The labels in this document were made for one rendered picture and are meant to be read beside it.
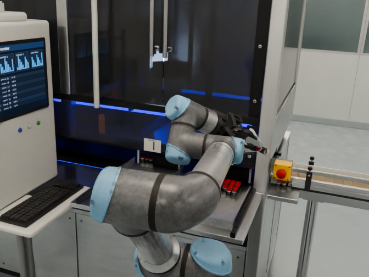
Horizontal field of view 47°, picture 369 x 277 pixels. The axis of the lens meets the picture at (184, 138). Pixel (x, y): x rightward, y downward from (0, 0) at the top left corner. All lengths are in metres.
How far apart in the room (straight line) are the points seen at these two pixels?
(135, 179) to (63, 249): 1.68
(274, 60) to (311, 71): 4.65
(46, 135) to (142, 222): 1.30
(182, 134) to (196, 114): 0.08
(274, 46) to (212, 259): 0.89
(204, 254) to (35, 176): 1.09
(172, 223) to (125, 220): 0.09
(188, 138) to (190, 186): 0.38
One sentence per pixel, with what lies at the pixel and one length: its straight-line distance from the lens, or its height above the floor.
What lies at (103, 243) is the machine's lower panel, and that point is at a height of 0.44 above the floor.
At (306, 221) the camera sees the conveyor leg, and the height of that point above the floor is 0.71.
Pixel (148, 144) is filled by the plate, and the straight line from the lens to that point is 1.94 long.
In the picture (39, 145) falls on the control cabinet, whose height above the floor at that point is 1.00.
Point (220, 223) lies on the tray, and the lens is 1.56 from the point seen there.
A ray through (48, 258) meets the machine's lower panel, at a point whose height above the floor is 0.25.
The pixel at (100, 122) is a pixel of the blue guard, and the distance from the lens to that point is 2.03.
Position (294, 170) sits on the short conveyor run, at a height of 0.96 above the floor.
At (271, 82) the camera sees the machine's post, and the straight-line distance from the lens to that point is 1.72.
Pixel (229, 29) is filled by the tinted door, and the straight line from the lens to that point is 1.74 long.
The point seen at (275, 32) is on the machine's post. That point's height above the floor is 1.56.
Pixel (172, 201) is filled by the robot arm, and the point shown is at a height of 1.31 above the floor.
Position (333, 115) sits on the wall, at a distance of 6.46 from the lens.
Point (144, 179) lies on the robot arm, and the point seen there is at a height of 1.33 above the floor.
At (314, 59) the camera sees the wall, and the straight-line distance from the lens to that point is 6.33.
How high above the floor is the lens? 1.67
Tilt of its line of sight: 18 degrees down
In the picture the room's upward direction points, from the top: 2 degrees clockwise
